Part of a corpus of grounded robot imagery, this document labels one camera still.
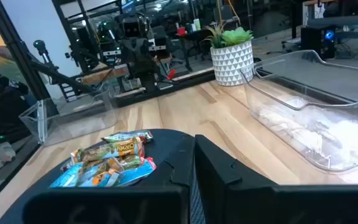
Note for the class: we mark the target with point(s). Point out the succulent in white patterned pot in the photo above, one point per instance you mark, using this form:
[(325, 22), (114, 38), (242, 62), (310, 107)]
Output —
[(232, 62)]

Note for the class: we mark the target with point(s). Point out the dark round plate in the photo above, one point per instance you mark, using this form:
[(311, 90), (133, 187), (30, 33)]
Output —
[(163, 140)]

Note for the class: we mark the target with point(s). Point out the black rig post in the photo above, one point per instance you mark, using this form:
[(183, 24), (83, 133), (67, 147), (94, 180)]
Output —
[(14, 46)]

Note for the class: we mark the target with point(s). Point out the blue granola bar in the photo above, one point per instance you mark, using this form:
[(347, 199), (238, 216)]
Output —
[(101, 179), (65, 179), (138, 174)]

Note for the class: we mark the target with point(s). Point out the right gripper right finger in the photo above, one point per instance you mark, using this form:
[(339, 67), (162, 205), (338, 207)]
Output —
[(291, 205)]

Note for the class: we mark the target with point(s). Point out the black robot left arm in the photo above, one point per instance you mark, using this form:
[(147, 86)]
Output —
[(110, 53)]

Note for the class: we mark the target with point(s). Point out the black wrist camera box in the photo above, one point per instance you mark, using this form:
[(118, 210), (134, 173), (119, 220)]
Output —
[(135, 28)]

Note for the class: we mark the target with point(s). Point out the red and green granola bar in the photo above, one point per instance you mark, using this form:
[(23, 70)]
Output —
[(110, 150)]

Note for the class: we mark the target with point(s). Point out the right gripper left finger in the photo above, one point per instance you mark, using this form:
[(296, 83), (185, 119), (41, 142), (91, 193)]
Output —
[(104, 208)]

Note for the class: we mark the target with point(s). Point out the clear plastic bin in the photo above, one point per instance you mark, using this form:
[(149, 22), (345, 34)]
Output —
[(73, 124), (306, 133)]

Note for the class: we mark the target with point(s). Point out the black computer with blue light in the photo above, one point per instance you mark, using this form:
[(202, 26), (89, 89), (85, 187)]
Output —
[(315, 43)]

